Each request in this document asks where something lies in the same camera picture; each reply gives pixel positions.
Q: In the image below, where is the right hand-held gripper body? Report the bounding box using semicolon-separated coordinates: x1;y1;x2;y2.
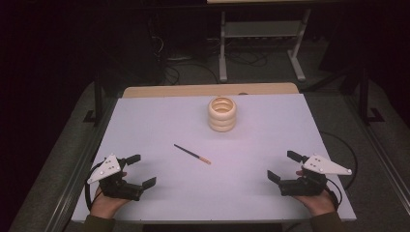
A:
278;154;353;197

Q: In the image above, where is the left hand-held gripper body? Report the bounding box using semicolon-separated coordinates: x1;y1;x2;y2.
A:
86;154;145;202

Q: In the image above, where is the dark pencil with orange end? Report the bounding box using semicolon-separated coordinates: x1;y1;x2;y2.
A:
173;143;213;165

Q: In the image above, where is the cream ringed pen holder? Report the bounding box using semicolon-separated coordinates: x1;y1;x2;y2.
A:
207;96;238;133

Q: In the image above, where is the person's right hand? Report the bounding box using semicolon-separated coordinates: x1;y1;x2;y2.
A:
294;169;337;218

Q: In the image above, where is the person's left hand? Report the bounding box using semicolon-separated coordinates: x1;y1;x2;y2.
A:
89;171;131;220

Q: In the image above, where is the white table board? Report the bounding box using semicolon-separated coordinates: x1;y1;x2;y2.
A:
71;93;358;223

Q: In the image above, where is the black metal stand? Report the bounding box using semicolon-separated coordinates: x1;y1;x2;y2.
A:
82;72;104;128
358;66;386;126

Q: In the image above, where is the white metal stand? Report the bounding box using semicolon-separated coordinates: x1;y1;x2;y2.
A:
218;9;312;83

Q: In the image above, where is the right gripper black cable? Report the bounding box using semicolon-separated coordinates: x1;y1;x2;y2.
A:
324;178;343;211

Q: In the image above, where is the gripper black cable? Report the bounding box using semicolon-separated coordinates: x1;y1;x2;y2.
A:
324;178;343;211
84;160;104;212

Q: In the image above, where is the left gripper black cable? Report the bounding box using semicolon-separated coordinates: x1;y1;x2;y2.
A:
84;160;104;212

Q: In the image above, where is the aluminium rail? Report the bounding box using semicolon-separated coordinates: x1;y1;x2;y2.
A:
47;96;119;232
342;95;410;207

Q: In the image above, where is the black cable on floor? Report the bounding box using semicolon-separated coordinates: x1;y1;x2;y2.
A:
318;130;359;191

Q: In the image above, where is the tangle of floor cables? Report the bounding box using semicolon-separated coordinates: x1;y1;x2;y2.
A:
162;47;220;86

